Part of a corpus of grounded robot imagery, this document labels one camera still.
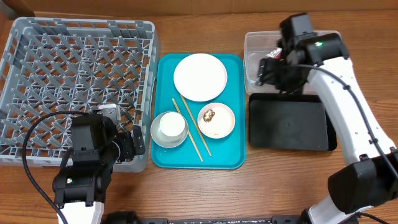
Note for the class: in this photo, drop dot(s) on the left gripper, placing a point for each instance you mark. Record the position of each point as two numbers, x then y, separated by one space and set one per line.
129 150

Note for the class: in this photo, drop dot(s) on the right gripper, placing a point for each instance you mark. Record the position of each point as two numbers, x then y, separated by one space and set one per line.
265 72

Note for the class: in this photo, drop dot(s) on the red snack wrapper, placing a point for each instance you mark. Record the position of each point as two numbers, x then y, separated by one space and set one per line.
275 53

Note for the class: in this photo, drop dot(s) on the white paper cup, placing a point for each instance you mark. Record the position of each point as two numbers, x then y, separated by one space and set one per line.
172 124

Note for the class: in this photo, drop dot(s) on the pink small bowl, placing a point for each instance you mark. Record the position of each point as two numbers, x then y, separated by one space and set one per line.
223 115

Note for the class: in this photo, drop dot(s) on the pile of rice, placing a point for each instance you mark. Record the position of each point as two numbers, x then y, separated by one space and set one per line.
210 128

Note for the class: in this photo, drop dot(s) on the brown food chunk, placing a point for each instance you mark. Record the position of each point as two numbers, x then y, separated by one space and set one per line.
208 115

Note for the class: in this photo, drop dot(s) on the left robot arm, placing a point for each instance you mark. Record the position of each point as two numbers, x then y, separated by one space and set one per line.
85 172

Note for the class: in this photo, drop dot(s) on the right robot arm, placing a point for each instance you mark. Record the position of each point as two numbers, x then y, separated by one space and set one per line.
369 178

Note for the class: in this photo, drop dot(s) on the black waste tray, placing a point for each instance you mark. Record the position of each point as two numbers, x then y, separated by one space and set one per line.
290 122

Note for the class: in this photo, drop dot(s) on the grey dishwasher rack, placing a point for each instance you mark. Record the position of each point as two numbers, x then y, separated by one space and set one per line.
51 67

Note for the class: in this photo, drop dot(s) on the grey bowl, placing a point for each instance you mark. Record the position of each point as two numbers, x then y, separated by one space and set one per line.
162 140

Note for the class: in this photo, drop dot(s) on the clear plastic bin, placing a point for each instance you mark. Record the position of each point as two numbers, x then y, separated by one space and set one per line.
256 46

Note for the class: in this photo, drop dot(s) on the right wooden chopstick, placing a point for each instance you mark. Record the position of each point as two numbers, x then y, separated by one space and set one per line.
196 125

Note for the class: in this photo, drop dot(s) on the large white plate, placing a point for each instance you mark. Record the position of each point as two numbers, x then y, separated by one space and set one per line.
200 77

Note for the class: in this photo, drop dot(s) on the teal plastic tray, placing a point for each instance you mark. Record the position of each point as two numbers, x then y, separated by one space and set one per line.
202 153

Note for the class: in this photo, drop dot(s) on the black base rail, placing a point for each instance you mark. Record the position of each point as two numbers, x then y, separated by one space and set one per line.
132 218

